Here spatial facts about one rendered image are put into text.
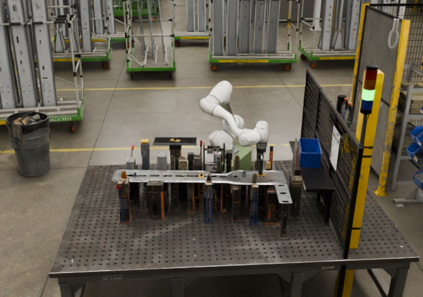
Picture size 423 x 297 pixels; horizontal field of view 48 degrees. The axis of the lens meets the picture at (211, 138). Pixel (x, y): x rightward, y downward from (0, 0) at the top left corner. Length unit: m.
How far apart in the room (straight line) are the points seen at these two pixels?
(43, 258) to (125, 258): 1.49
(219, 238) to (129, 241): 0.66
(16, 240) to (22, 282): 0.66
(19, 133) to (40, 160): 0.44
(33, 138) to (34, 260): 1.76
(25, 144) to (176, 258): 3.16
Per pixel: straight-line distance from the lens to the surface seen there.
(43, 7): 7.53
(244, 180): 3.79
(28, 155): 6.18
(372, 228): 3.97
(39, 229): 5.27
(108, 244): 3.66
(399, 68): 5.41
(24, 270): 4.75
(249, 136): 3.54
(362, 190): 3.46
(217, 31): 10.57
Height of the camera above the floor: 2.80
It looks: 23 degrees down
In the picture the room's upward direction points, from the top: straight up
